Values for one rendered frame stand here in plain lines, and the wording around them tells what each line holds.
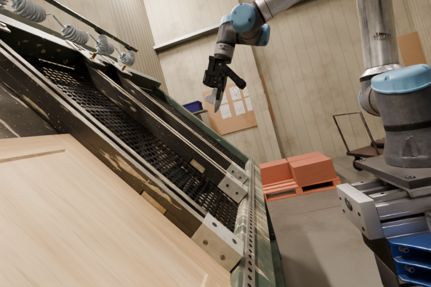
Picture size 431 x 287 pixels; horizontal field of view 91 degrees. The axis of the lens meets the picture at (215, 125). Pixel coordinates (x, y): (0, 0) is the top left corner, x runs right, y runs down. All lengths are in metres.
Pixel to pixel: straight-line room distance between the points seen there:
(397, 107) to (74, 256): 0.72
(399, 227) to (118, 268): 0.59
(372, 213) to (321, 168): 2.80
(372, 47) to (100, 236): 0.84
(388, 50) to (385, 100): 0.19
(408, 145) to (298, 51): 4.58
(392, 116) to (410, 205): 0.21
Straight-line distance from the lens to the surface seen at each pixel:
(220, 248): 0.61
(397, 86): 0.66
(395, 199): 0.67
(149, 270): 0.49
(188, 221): 0.60
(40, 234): 0.46
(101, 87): 1.25
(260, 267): 0.70
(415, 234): 0.69
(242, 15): 0.70
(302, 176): 3.38
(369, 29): 0.83
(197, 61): 5.14
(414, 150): 0.68
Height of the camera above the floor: 1.24
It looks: 1 degrees up
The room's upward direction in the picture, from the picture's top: 15 degrees counter-clockwise
